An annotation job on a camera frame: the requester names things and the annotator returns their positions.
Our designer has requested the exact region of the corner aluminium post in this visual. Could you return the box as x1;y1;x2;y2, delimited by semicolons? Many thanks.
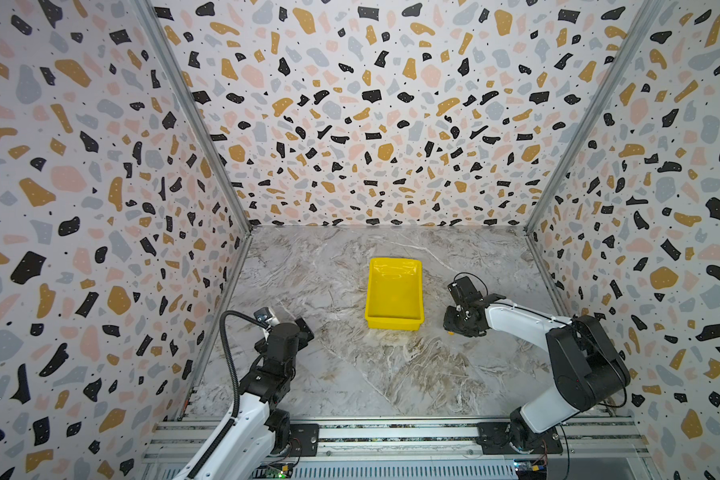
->
524;0;667;234
133;0;254;234

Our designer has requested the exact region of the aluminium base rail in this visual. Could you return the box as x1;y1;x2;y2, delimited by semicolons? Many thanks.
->
137;416;655;480

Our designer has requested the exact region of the right corner aluminium post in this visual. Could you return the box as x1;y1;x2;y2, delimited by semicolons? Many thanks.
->
524;0;667;234

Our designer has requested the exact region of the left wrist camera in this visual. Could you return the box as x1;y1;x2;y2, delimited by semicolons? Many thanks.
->
253;307;280;329

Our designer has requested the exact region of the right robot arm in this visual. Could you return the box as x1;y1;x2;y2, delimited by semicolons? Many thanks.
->
443;276;631;453

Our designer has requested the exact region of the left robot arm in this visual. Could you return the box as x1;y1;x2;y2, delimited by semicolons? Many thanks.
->
176;309;314;479

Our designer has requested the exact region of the yellow plastic bin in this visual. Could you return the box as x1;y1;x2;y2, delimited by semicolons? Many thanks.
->
365;257;425;331

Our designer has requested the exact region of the left corner aluminium post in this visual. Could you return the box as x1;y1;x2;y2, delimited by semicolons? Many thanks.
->
133;0;254;234

